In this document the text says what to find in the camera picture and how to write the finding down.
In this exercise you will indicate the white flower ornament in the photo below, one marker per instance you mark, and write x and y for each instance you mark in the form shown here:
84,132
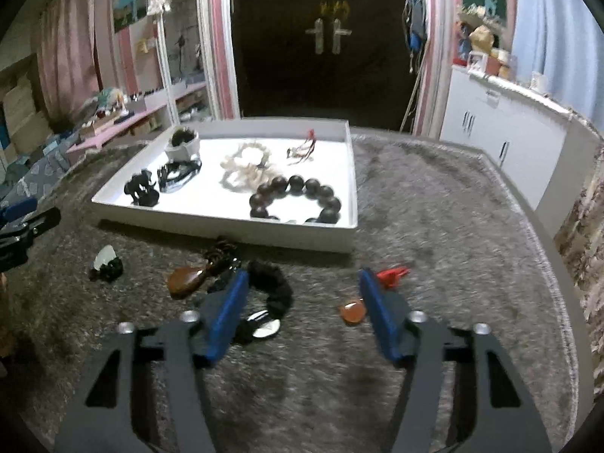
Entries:
158,6

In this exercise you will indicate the pink curtain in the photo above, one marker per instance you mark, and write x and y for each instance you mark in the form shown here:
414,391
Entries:
66,47

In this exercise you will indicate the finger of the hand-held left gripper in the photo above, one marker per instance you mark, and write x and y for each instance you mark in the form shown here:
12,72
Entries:
19,233

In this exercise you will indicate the leaning white stick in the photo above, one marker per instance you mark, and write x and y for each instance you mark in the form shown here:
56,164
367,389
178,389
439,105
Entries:
411,99

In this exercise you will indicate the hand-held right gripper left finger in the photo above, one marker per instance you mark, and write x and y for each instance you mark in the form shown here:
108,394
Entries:
226,321

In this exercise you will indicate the pale blue curtain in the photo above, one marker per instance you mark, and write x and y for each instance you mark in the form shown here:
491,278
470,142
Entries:
552,33

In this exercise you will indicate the dark double door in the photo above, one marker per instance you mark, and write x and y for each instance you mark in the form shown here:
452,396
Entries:
283,85

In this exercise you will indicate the white framed standing mirror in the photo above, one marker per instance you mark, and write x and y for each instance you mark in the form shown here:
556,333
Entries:
186,47

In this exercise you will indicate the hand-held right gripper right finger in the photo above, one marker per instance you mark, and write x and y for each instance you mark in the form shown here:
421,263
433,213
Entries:
382,316

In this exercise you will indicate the floral patterned cloth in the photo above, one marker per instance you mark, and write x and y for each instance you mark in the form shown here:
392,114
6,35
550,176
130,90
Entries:
583,255

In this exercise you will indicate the small white photo frame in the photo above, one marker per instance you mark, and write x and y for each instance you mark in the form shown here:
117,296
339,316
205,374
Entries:
477,62

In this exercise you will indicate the tan straw hat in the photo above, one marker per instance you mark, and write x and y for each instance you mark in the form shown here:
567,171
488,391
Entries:
481,40

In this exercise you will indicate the white shallow tray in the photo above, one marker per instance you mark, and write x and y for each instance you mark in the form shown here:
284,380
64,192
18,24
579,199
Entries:
212,200

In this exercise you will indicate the white band wristwatch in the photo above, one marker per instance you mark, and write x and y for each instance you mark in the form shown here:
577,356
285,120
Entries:
181,153

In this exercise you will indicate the stack of cardboard boxes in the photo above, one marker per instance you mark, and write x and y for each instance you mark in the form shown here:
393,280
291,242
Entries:
23,113

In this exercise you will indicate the grey quilted flower blanket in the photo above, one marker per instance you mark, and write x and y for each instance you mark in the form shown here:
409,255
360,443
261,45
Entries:
33,170

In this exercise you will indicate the teal plush toy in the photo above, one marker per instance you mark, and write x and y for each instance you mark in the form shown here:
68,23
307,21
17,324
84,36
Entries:
108,98

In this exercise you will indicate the white stone pendant black knot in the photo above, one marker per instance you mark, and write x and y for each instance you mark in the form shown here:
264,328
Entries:
106,257

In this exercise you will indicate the pink side table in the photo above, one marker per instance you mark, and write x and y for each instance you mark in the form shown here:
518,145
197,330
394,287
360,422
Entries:
118,127

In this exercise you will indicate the white low cabinet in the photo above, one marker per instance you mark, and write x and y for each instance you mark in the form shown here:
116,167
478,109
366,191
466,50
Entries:
509,137

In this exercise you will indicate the yellow wall switch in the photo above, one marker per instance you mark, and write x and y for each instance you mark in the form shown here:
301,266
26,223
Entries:
147,45

